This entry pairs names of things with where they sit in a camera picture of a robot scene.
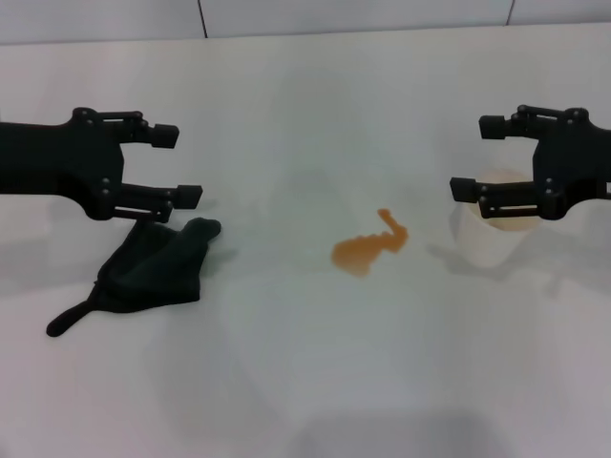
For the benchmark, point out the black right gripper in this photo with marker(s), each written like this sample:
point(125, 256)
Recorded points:
point(573, 162)

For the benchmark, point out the white paper cup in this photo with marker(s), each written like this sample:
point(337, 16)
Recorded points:
point(482, 243)

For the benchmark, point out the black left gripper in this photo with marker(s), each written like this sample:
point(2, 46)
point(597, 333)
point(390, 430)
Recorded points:
point(52, 160)

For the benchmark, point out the orange liquid spill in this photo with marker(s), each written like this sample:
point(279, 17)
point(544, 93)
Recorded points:
point(358, 253)

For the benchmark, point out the dark blue rag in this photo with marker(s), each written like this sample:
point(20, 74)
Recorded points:
point(153, 272)

